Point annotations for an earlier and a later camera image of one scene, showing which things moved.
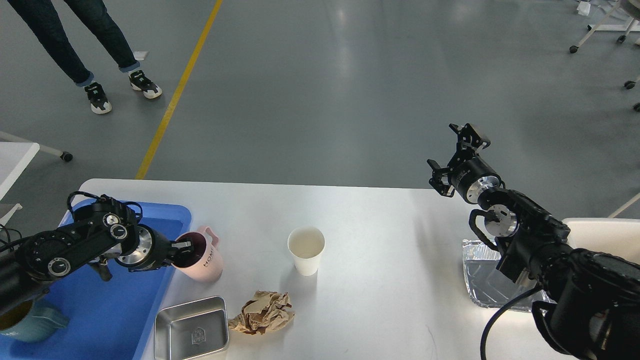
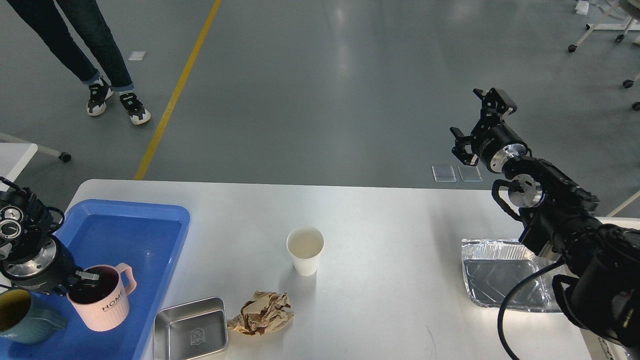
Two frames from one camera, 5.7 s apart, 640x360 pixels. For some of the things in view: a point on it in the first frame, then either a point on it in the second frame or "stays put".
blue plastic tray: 107,320 stays put
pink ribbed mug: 204,263 -> 106,306
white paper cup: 306,244 stays put
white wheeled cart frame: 634,26 stays put
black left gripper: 153,250 -> 45,267
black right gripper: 470,175 -> 493,141
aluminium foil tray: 489,287 stays put
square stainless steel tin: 184,330 stays put
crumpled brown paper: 268,311 stays put
